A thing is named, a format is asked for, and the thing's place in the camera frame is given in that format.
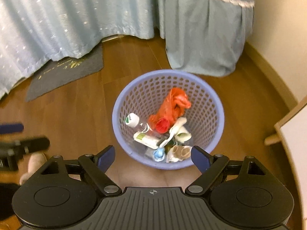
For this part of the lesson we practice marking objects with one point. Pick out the beige paper scrap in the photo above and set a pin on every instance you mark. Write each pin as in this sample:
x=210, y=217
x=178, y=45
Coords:
x=178, y=153

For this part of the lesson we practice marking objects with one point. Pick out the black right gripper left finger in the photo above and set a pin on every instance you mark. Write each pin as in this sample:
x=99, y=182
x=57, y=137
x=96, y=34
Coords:
x=83, y=176

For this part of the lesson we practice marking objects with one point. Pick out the orange plastic bag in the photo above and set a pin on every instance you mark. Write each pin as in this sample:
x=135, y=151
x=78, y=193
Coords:
x=173, y=107

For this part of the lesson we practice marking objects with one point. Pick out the white green medicine box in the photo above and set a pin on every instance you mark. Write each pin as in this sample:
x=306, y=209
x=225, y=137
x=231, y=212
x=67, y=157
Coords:
x=149, y=141

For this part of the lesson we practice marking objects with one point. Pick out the blue-grey bed skirt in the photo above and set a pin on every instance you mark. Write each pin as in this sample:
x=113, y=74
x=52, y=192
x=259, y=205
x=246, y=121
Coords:
x=205, y=36

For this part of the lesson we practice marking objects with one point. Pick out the light blue curtain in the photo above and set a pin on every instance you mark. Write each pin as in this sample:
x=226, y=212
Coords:
x=36, y=31

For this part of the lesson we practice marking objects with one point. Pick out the purple plastic mesh basket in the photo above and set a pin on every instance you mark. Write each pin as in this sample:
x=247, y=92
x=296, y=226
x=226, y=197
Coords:
x=144, y=95

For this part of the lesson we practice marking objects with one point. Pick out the grey floor mat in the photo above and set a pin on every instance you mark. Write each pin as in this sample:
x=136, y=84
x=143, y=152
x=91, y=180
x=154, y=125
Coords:
x=58, y=73

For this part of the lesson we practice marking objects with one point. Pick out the red plastic cap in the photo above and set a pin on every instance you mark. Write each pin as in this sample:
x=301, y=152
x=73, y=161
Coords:
x=162, y=125

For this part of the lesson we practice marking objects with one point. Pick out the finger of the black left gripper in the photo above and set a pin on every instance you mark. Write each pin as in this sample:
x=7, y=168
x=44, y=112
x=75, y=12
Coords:
x=11, y=128
x=19, y=148

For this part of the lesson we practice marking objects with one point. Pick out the blue crumpled wrapper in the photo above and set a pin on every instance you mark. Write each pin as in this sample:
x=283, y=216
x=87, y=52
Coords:
x=159, y=154

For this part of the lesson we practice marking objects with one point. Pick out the clear plastic bottle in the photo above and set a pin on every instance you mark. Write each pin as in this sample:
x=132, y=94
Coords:
x=140, y=124

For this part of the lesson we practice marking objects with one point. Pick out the beige slipper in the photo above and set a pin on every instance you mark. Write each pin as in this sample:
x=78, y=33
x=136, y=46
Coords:
x=36, y=161

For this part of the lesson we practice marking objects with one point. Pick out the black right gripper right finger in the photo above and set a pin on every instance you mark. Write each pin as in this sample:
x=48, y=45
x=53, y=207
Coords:
x=222, y=176

